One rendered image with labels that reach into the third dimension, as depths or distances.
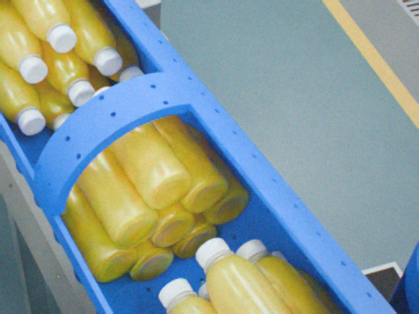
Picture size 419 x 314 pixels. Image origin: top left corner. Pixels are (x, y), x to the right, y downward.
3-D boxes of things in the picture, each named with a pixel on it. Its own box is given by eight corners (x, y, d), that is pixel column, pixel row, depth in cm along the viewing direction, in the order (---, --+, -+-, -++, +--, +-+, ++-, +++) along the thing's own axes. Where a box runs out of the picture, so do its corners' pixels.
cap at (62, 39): (72, 42, 118) (77, 49, 117) (49, 49, 117) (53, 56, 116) (72, 22, 115) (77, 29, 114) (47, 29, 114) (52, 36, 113)
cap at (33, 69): (29, 53, 116) (33, 60, 115) (47, 60, 119) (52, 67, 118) (15, 73, 117) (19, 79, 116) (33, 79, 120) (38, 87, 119)
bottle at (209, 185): (221, 170, 98) (155, 84, 108) (178, 202, 98) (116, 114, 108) (236, 191, 103) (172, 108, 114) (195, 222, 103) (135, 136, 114)
